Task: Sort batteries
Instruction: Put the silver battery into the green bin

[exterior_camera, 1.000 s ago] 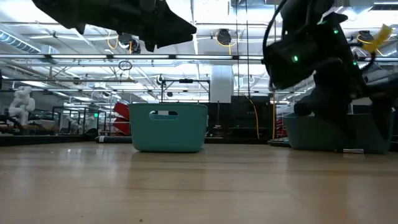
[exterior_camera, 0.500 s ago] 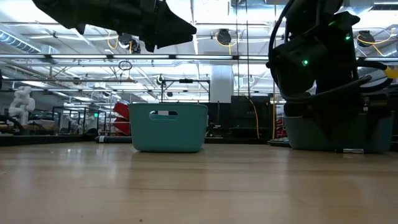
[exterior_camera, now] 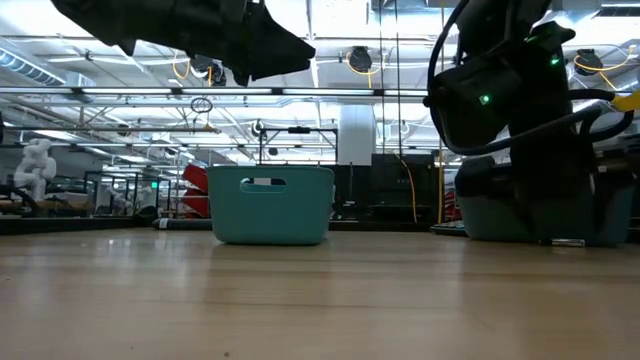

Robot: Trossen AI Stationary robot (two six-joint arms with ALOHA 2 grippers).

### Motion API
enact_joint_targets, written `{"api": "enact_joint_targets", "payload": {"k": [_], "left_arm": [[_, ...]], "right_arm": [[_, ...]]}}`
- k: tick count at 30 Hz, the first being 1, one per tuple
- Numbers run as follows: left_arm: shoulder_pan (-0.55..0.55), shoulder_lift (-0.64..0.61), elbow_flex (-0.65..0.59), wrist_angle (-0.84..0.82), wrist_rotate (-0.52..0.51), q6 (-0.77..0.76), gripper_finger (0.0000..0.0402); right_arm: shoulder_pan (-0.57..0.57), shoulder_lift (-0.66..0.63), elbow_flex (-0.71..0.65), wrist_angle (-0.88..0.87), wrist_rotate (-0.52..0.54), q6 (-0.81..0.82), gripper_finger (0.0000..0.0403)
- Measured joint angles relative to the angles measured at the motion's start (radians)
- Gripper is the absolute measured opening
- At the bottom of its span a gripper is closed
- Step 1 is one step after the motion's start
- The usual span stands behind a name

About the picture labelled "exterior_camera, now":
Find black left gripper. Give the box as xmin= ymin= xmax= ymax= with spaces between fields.
xmin=49 ymin=0 xmax=318 ymax=88

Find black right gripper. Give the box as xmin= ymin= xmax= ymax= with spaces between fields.
xmin=502 ymin=22 xmax=597 ymax=247

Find blue-grey plastic bin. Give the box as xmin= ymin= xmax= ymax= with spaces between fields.
xmin=453 ymin=155 xmax=637 ymax=247

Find long LED light bar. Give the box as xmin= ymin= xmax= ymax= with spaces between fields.
xmin=0 ymin=85 xmax=640 ymax=100

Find black calculator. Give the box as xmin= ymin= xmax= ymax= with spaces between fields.
xmin=429 ymin=222 xmax=469 ymax=238

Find white building column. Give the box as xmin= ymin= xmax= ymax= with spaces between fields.
xmin=338 ymin=104 xmax=377 ymax=167

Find red cart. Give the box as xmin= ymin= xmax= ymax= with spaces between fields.
xmin=180 ymin=163 xmax=211 ymax=219

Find teal plastic bin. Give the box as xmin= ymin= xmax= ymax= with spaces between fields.
xmin=205 ymin=164 xmax=336 ymax=247

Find black equipment rack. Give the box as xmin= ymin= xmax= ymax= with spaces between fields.
xmin=370 ymin=152 xmax=437 ymax=224

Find black cylinder with white end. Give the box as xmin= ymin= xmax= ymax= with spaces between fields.
xmin=151 ymin=217 xmax=214 ymax=232

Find black distant rig frame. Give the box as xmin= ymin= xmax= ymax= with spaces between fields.
xmin=257 ymin=126 xmax=340 ymax=167
xmin=83 ymin=170 xmax=174 ymax=217

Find black hanging cable loop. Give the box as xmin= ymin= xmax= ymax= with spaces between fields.
xmin=189 ymin=96 xmax=215 ymax=115

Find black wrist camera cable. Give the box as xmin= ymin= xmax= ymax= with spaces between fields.
xmin=422 ymin=0 xmax=636 ymax=157

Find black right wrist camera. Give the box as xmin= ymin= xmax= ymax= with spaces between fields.
xmin=423 ymin=54 xmax=527 ymax=154

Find orange cable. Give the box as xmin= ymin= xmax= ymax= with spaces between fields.
xmin=394 ymin=153 xmax=419 ymax=225

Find silver ventilation duct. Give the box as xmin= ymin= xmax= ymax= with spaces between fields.
xmin=0 ymin=46 xmax=67 ymax=87

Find black aluminium table frame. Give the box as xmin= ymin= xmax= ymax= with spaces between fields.
xmin=0 ymin=214 xmax=454 ymax=237

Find black curved hose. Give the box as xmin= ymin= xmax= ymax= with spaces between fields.
xmin=0 ymin=184 xmax=44 ymax=219

